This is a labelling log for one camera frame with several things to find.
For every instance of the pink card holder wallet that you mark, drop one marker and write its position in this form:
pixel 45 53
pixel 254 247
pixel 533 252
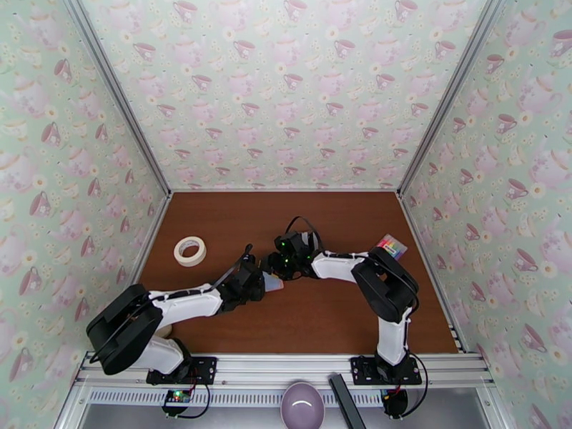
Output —
pixel 273 282

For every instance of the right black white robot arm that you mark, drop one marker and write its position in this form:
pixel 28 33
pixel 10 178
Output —
pixel 389 284

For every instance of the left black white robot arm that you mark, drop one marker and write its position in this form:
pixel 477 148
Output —
pixel 187 302

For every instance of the beige masking tape roll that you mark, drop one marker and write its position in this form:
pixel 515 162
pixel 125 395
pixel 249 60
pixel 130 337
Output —
pixel 190 251

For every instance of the beige oblong object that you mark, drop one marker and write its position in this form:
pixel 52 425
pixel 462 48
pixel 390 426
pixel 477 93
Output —
pixel 163 331

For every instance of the colourful sticky notes pack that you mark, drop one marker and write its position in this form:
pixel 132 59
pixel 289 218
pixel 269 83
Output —
pixel 393 249

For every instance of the purple bowl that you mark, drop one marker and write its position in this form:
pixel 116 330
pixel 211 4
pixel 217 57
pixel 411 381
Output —
pixel 302 405

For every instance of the small circuit board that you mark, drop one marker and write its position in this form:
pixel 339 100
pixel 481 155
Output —
pixel 177 397

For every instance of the black flat bar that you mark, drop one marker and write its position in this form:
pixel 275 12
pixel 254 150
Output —
pixel 346 401

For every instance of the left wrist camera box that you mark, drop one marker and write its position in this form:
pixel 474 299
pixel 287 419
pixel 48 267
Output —
pixel 248 259

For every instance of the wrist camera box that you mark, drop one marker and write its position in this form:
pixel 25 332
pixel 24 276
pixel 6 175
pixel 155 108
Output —
pixel 248 259
pixel 288 241

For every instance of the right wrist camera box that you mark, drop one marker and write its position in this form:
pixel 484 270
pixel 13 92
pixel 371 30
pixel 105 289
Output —
pixel 288 241

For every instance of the aluminium back rail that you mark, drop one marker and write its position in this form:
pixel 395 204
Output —
pixel 286 190

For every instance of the aluminium front frame rail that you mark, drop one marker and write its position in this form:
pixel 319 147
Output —
pixel 281 365

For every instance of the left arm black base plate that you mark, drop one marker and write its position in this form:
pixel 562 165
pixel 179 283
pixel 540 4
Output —
pixel 203 369

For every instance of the aluminium side rail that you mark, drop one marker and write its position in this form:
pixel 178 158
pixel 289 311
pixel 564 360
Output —
pixel 154 231
pixel 429 262

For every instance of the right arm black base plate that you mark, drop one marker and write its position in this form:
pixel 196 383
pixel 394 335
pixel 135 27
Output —
pixel 364 369

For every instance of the aluminium corner post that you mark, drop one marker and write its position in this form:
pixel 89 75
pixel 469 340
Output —
pixel 451 92
pixel 116 92

